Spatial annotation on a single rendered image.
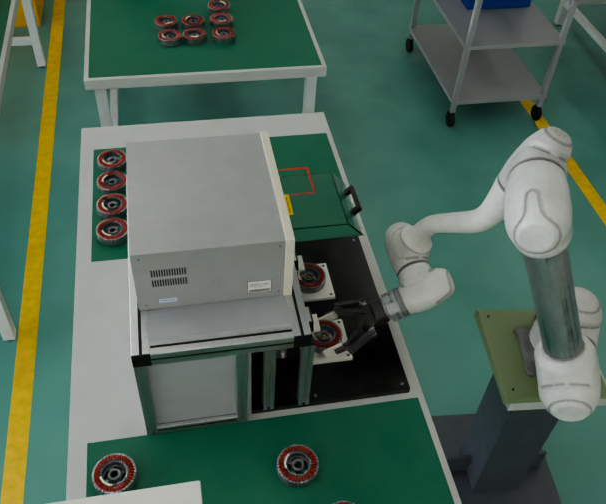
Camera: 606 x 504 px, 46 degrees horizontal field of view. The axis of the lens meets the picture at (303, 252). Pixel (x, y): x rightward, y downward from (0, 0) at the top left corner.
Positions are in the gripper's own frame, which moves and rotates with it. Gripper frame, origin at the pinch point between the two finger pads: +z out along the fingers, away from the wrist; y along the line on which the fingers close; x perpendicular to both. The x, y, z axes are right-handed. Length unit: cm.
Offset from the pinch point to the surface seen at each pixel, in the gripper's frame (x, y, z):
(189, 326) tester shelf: -47, 15, 20
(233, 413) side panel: -12.4, 20.6, 27.9
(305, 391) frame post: -6.8, 19.7, 7.7
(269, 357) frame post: -28.0, 19.7, 8.0
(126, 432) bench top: -24, 20, 55
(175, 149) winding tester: -64, -30, 9
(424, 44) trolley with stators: 116, -267, -82
